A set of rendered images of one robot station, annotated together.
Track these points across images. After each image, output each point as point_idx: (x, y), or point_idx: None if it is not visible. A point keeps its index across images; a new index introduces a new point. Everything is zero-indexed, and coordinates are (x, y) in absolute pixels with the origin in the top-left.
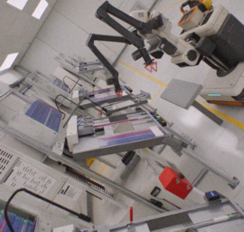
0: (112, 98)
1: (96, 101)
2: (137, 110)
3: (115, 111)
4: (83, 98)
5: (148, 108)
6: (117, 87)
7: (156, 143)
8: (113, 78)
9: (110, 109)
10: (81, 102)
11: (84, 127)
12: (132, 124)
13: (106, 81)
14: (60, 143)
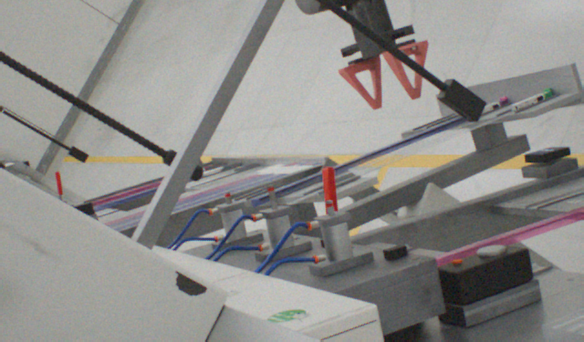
0: (233, 194)
1: (134, 225)
2: (557, 168)
3: (352, 220)
4: None
5: None
6: (384, 27)
7: None
8: None
9: (363, 188)
10: (269, 25)
11: (328, 276)
12: None
13: None
14: None
